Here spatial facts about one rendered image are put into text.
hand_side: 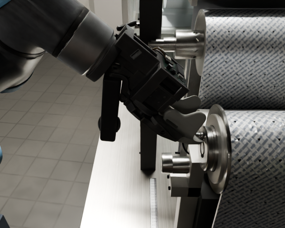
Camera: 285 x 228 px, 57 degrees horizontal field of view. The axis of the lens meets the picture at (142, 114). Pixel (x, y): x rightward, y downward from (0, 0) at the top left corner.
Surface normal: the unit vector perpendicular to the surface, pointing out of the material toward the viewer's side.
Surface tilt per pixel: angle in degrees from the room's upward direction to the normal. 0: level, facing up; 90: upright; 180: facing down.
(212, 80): 92
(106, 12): 90
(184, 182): 0
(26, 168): 0
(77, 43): 81
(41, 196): 0
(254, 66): 92
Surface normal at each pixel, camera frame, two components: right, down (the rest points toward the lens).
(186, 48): 0.00, 0.45
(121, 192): 0.00, -0.81
